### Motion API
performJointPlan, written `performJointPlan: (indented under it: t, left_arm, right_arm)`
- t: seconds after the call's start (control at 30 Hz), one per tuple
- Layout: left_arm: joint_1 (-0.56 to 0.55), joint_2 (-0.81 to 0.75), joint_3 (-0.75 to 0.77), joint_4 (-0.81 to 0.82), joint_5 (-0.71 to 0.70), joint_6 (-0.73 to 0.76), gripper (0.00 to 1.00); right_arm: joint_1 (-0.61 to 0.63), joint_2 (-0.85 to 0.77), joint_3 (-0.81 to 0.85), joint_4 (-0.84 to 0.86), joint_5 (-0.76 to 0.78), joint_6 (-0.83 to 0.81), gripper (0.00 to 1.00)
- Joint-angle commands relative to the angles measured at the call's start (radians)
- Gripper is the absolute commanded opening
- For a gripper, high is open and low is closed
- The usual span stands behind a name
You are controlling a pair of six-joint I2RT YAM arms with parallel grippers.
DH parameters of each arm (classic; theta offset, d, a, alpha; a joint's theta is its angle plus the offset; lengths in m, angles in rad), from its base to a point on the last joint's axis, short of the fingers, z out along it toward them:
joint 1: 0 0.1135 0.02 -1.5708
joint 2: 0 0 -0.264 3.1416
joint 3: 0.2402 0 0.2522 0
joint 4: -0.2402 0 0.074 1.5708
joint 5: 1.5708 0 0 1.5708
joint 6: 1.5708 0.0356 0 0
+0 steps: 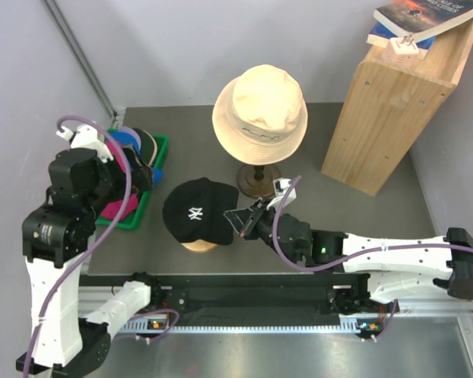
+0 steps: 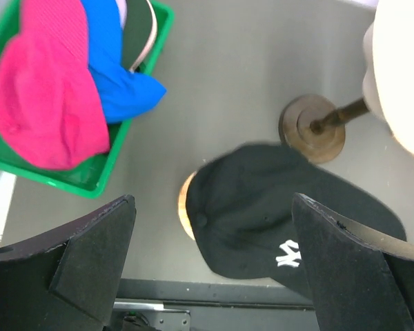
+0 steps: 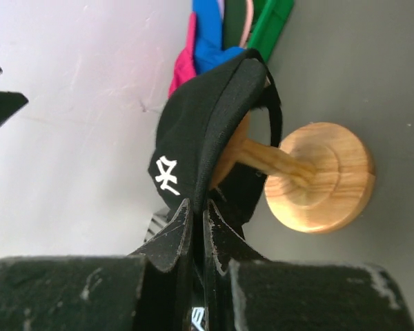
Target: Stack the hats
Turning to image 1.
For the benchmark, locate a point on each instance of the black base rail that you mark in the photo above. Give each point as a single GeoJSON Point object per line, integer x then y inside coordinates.
{"type": "Point", "coordinates": [326, 293]}

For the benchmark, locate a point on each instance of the lavender baseball cap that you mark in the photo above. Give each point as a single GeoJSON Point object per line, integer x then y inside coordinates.
{"type": "Point", "coordinates": [133, 133]}

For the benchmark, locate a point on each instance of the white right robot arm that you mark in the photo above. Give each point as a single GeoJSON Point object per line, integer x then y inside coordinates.
{"type": "Point", "coordinates": [394, 268]}

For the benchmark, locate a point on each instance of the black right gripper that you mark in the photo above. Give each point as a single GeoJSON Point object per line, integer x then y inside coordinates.
{"type": "Point", "coordinates": [243, 219]}

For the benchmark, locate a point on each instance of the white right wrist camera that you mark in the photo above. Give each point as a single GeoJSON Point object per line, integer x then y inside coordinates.
{"type": "Point", "coordinates": [280, 188]}

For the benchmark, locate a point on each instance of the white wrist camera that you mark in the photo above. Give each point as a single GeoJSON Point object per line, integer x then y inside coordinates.
{"type": "Point", "coordinates": [85, 136]}
{"type": "Point", "coordinates": [280, 188]}

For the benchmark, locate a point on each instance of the cream bucket hat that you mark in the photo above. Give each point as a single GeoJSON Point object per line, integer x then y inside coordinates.
{"type": "Point", "coordinates": [260, 117]}

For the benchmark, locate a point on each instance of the black baseball cap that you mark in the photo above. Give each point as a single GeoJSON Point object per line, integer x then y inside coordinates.
{"type": "Point", "coordinates": [194, 211]}

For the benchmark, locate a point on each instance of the green plastic tray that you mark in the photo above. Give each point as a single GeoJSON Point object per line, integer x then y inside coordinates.
{"type": "Point", "coordinates": [133, 220]}

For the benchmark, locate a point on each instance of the light wooden hat stand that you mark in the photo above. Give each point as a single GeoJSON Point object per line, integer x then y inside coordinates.
{"type": "Point", "coordinates": [199, 246]}

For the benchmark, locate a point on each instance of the blue baseball cap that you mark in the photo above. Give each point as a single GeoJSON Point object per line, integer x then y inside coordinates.
{"type": "Point", "coordinates": [125, 139]}

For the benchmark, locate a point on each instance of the tall wooden shelf box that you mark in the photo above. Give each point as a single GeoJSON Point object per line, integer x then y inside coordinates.
{"type": "Point", "coordinates": [388, 107]}

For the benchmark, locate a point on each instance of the dark green baseball cap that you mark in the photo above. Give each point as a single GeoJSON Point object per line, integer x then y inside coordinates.
{"type": "Point", "coordinates": [149, 146]}

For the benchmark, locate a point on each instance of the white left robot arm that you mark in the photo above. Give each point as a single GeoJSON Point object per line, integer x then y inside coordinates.
{"type": "Point", "coordinates": [55, 238]}

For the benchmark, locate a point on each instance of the grey cable duct strip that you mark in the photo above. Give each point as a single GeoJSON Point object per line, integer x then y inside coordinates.
{"type": "Point", "coordinates": [345, 325]}

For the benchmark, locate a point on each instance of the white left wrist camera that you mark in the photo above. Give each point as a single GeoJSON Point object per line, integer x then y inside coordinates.
{"type": "Point", "coordinates": [85, 136]}

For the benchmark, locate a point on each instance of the dark wooden hat stand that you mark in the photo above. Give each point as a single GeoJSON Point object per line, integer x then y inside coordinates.
{"type": "Point", "coordinates": [257, 181]}

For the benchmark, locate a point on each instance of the magenta baseball cap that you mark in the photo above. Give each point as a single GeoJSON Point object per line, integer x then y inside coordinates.
{"type": "Point", "coordinates": [111, 210]}

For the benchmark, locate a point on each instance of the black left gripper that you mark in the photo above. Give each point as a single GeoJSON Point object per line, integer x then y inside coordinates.
{"type": "Point", "coordinates": [142, 175]}

